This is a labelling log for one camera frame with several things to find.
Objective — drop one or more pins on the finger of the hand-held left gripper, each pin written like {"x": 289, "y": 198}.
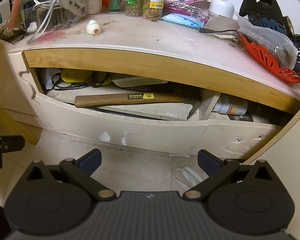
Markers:
{"x": 10, "y": 143}

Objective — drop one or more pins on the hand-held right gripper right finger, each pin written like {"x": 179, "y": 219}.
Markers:
{"x": 208, "y": 161}

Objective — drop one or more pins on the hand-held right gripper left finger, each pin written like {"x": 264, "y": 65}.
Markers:
{"x": 91, "y": 160}

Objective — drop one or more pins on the white duck toy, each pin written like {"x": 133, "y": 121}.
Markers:
{"x": 93, "y": 27}

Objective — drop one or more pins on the beige drawer front with screws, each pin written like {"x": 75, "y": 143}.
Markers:
{"x": 242, "y": 132}

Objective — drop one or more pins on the black printed box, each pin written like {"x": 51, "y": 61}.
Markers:
{"x": 240, "y": 118}

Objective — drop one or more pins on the white bottle with red label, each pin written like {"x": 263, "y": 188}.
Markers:
{"x": 232, "y": 107}

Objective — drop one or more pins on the wooden furniture panel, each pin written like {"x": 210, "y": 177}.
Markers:
{"x": 5, "y": 80}

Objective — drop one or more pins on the white plastic bag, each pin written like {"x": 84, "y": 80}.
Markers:
{"x": 46, "y": 78}

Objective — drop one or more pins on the white side cabinet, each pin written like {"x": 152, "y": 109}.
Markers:
{"x": 290, "y": 135}

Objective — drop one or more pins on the yellow device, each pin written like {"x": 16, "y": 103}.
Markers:
{"x": 72, "y": 76}

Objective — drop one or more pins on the white vented device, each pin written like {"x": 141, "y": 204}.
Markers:
{"x": 140, "y": 82}

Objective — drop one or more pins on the beige cabinet with wooden trim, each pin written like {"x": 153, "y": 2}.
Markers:
{"x": 140, "y": 66}

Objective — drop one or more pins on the orange plastic strainer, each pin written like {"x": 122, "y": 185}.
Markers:
{"x": 265, "y": 60}

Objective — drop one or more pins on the clear plastic container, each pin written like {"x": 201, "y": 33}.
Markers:
{"x": 57, "y": 20}

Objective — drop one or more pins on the clear plastic bag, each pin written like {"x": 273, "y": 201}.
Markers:
{"x": 272, "y": 42}

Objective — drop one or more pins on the blue face mask pack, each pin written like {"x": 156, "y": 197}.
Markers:
{"x": 182, "y": 20}

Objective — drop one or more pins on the green box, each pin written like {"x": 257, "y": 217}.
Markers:
{"x": 27, "y": 0}

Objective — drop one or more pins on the white power strip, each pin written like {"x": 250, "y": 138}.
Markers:
{"x": 75, "y": 5}

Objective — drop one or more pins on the white plastic bottle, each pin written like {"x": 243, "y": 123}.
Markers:
{"x": 220, "y": 7}

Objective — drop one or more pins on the pink packet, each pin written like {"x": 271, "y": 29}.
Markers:
{"x": 190, "y": 5}

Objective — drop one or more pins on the black tape roll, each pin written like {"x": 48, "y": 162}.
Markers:
{"x": 289, "y": 26}

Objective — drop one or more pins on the green and white bottle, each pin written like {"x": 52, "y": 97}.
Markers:
{"x": 114, "y": 1}

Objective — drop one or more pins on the yellow label herb jar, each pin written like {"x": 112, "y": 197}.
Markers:
{"x": 153, "y": 5}

